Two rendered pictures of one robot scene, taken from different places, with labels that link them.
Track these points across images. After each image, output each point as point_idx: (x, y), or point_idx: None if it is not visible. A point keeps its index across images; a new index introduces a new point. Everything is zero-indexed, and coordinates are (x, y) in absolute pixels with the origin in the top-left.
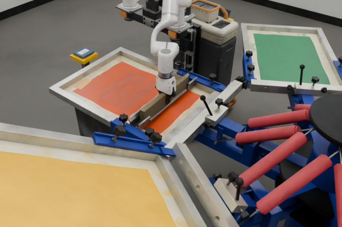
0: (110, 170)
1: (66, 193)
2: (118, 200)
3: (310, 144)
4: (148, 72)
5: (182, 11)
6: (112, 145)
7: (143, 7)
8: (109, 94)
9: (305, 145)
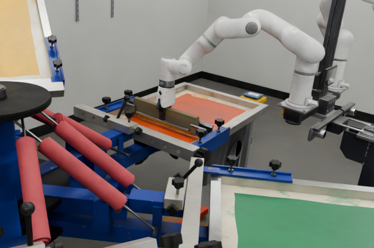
0: (29, 50)
1: (1, 26)
2: (1, 49)
3: (62, 184)
4: (228, 121)
5: (298, 85)
6: (46, 45)
7: (336, 93)
8: (184, 104)
9: (60, 179)
